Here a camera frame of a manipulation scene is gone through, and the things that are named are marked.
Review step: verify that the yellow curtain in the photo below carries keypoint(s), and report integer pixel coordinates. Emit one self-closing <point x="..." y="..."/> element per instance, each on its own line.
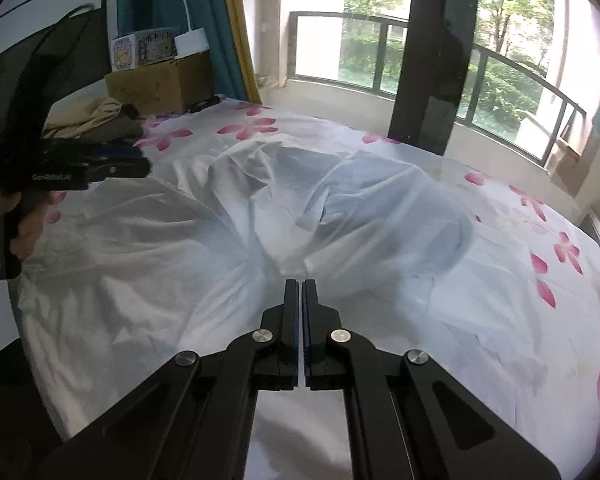
<point x="240" y="35"/>

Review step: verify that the white desk lamp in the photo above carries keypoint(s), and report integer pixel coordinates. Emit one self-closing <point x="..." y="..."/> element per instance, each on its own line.
<point x="192" y="42"/>

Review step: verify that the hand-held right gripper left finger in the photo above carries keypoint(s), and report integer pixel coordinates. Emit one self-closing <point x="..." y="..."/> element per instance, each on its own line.
<point x="280" y="340"/>

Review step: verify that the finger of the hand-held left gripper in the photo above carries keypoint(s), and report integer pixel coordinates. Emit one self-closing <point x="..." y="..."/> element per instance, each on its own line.
<point x="125" y="169"/>
<point x="115" y="150"/>

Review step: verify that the brown cardboard box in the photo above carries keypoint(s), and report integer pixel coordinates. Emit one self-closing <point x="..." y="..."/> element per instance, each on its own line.
<point x="165" y="85"/>

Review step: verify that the dark brown cloth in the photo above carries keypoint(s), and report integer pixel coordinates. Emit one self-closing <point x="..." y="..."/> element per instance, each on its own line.
<point x="122" y="125"/>

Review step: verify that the black pen-shaped tool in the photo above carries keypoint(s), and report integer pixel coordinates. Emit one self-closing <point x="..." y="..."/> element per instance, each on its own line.
<point x="205" y="102"/>

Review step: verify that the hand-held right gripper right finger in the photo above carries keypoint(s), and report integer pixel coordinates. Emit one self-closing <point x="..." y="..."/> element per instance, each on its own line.
<point x="306" y="330"/>

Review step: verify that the teal curtain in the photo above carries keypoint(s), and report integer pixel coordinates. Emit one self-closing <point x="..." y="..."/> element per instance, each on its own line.
<point x="220" y="10"/>

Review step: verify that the beige cloth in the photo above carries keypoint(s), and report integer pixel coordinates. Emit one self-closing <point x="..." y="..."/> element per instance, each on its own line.
<point x="85" y="115"/>

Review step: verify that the large white garment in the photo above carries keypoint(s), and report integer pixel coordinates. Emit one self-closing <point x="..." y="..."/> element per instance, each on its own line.
<point x="180" y="260"/>

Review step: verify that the person's left hand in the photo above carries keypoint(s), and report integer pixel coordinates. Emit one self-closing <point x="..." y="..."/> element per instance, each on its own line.
<point x="27" y="235"/>

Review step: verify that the small printed cartoon box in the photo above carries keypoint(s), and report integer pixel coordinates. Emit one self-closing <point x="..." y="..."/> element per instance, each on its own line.
<point x="150" y="45"/>

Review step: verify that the black window post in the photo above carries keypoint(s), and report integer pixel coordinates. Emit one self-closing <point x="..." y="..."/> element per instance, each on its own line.
<point x="430" y="60"/>

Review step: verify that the balcony glass railing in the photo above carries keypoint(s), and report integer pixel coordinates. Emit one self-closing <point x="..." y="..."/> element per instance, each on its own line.
<point x="293" y="45"/>

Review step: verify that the floral white bed sheet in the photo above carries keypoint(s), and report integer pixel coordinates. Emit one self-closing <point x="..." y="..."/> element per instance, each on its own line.
<point x="330" y="130"/>

